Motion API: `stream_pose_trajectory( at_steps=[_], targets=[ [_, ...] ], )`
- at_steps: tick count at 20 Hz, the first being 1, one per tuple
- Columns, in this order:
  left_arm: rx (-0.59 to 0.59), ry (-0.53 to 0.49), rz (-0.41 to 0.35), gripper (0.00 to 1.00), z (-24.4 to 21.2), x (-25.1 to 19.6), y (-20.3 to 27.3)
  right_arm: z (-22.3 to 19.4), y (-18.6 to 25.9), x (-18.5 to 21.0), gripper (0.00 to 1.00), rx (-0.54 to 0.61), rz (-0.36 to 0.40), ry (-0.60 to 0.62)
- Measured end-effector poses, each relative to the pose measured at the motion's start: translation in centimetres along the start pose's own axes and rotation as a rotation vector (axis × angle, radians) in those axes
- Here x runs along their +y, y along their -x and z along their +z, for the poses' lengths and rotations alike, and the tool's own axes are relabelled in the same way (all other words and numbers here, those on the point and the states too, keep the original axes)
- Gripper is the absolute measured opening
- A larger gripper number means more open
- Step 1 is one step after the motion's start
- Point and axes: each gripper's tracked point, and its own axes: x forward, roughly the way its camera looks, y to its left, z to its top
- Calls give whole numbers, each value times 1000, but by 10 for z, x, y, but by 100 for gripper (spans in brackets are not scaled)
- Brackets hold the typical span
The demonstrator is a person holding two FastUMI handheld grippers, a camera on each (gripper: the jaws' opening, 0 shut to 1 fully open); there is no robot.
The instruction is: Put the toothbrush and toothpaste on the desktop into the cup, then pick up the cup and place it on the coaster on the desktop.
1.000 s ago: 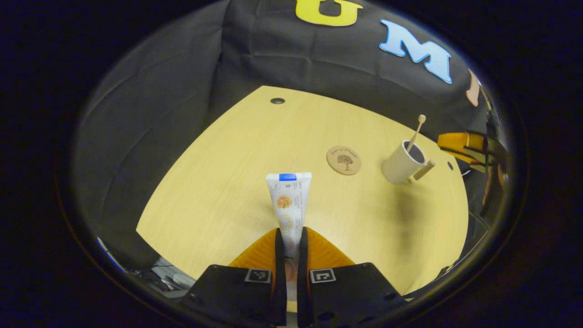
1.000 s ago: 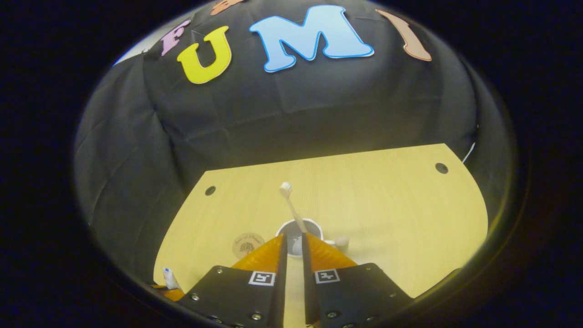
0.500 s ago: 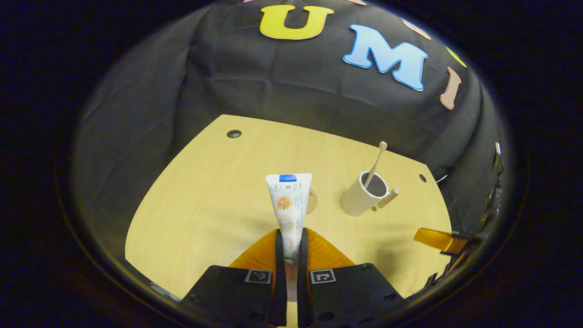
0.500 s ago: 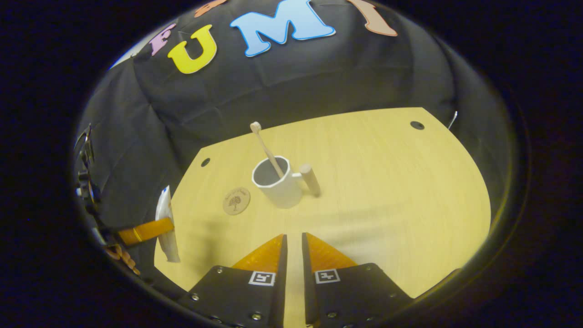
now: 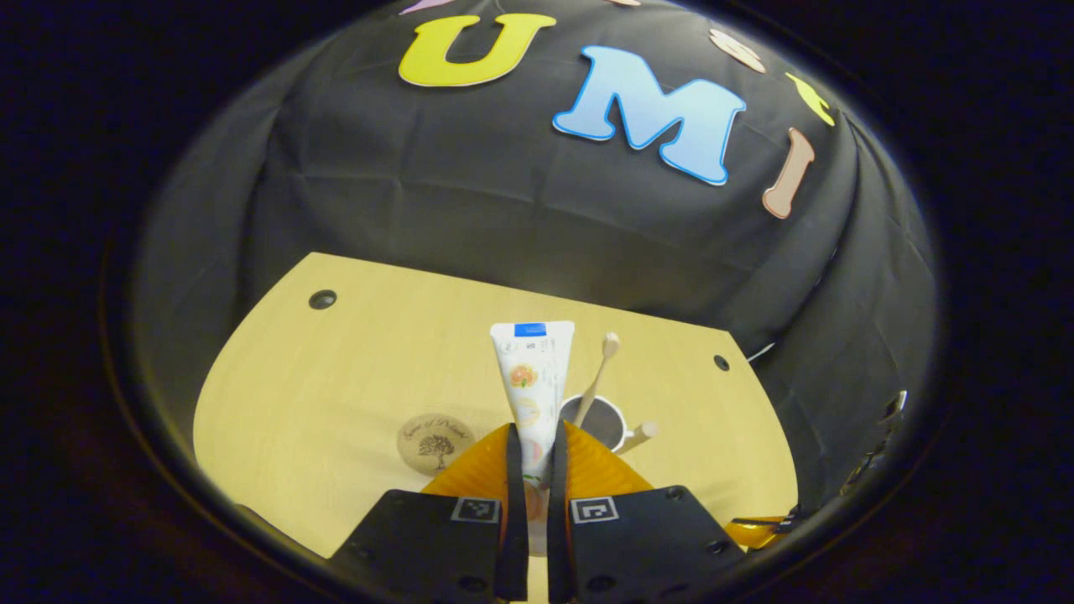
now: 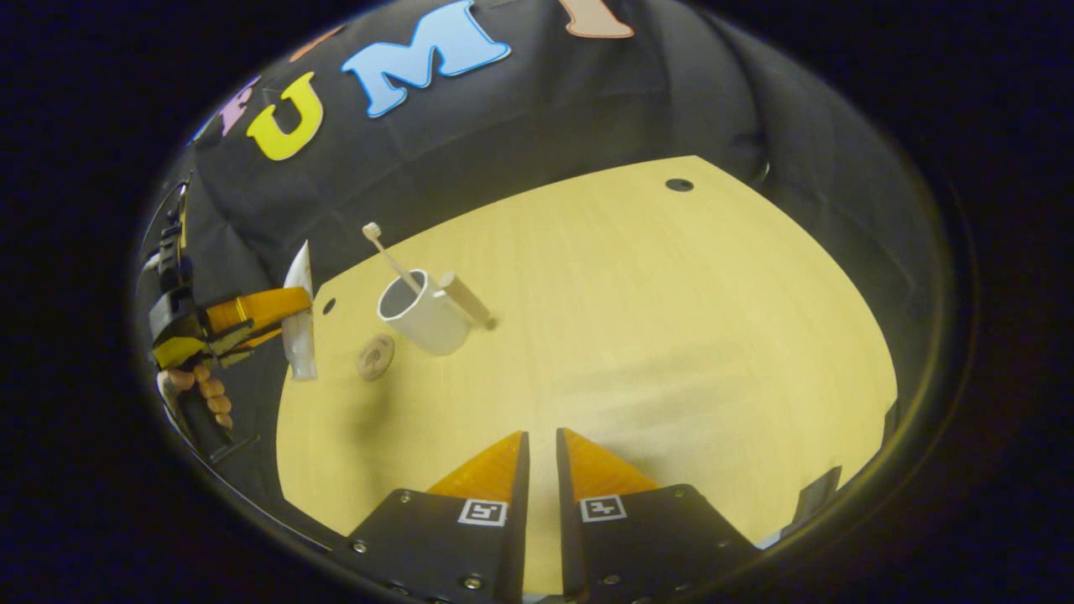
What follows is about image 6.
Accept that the round cork coaster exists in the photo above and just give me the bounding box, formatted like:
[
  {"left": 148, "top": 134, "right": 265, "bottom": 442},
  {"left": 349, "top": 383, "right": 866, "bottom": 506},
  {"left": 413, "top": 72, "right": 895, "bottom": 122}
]
[{"left": 357, "top": 334, "right": 396, "bottom": 383}]

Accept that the wooden desktop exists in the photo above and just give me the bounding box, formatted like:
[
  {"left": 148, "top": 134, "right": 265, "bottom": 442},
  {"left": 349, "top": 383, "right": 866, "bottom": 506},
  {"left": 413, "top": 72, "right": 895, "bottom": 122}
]
[{"left": 275, "top": 155, "right": 899, "bottom": 596}]

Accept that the beige toothbrush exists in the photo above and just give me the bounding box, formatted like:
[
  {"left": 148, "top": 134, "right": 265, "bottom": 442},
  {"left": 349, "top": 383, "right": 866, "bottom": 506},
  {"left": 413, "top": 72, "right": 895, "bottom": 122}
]
[{"left": 362, "top": 221, "right": 424, "bottom": 294}]

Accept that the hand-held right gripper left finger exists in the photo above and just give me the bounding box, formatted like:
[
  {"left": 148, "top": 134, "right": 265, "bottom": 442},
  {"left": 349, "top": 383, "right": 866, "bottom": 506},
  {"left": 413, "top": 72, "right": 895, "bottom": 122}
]
[{"left": 347, "top": 430, "right": 532, "bottom": 603}]

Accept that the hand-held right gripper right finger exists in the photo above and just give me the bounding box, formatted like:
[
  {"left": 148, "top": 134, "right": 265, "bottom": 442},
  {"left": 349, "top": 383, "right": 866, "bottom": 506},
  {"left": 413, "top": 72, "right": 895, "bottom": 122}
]
[{"left": 555, "top": 427, "right": 758, "bottom": 601}]

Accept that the white cup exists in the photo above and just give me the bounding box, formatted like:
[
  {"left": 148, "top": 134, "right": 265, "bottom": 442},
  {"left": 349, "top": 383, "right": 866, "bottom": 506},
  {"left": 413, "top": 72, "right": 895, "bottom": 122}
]
[{"left": 377, "top": 268, "right": 498, "bottom": 357}]

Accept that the white toothpaste tube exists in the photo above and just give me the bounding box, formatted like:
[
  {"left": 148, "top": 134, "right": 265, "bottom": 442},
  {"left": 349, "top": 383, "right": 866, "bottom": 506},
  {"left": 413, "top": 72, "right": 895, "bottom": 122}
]
[{"left": 281, "top": 241, "right": 321, "bottom": 382}]

